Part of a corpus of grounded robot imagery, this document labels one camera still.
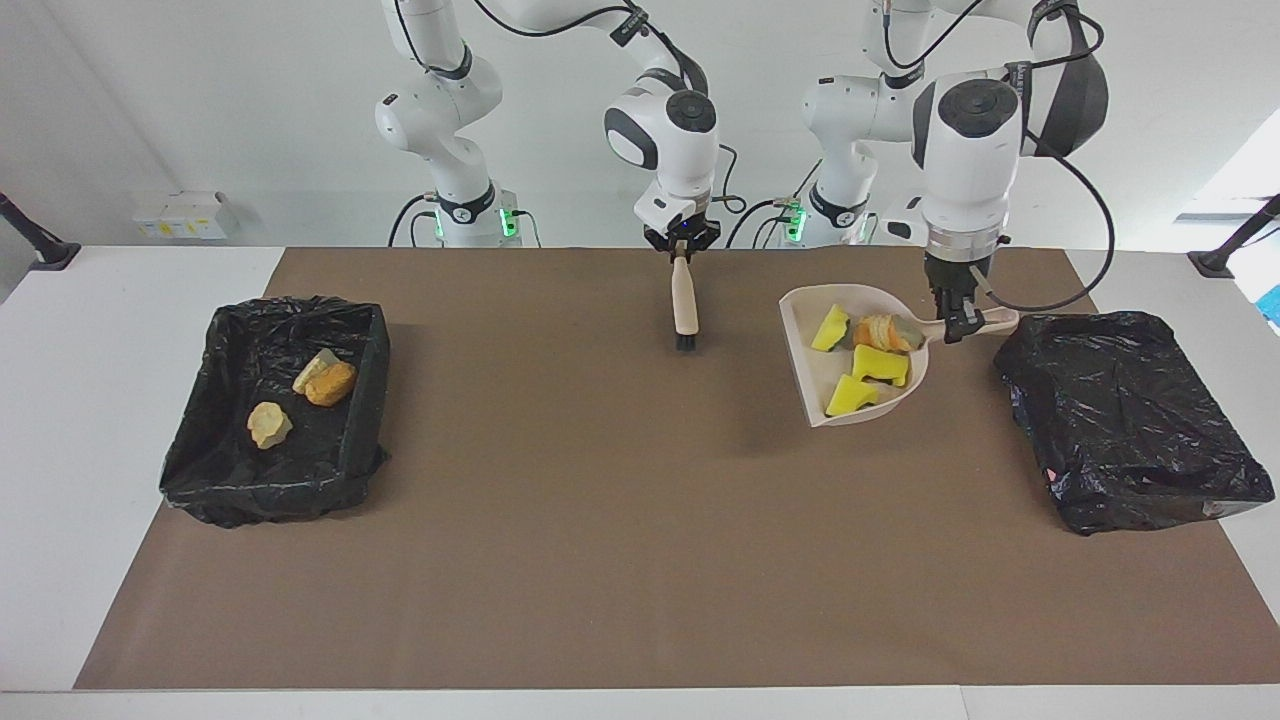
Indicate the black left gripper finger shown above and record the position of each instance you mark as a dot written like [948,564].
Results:
[941,303]
[968,318]

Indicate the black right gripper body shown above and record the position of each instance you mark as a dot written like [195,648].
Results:
[682,235]

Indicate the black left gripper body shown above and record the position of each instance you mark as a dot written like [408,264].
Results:
[960,272]

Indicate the beige hand brush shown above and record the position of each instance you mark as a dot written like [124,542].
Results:
[685,300]

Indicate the pale yellow sponge chunk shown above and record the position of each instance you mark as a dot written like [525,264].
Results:
[269,424]
[888,333]
[312,370]

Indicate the notched yellow green sponge piece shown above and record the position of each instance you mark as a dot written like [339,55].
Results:
[880,365]

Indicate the small yellow green sponge piece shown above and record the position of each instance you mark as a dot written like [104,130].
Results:
[830,328]

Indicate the plain yellow sponge piece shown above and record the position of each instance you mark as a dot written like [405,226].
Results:
[850,397]

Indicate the beige plastic dustpan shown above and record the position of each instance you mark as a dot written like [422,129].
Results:
[815,375]

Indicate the orange-brown oval sponge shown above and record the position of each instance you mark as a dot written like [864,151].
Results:
[333,385]

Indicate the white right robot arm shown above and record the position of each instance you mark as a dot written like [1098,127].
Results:
[670,130]

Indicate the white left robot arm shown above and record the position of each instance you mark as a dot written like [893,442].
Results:
[970,150]

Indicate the black bag bin, pink spot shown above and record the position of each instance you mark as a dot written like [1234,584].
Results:
[1120,420]

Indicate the black bag lined bin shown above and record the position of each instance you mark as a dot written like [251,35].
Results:
[230,470]

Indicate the blue object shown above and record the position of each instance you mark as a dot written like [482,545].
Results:
[1273,305]

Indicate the brown table mat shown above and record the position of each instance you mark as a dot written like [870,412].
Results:
[600,600]

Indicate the black camera stand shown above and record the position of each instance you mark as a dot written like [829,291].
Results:
[40,245]
[1225,255]

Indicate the white wall socket box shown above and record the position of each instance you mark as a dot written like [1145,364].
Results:
[180,215]

